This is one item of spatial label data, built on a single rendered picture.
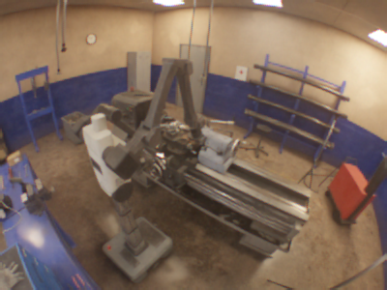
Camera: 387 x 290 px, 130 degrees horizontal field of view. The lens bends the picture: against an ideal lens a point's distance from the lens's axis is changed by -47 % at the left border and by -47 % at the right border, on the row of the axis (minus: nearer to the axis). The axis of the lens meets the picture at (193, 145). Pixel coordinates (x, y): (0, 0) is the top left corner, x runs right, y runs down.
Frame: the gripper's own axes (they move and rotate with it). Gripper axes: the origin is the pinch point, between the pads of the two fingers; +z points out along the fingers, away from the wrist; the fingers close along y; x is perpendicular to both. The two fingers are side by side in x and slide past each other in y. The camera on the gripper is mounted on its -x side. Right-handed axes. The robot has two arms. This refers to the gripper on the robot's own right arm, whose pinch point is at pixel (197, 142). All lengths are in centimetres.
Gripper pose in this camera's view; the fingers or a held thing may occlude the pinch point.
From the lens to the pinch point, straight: 126.0
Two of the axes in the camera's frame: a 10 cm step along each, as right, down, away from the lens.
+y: -8.1, -3.8, 4.4
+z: 2.0, 5.3, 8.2
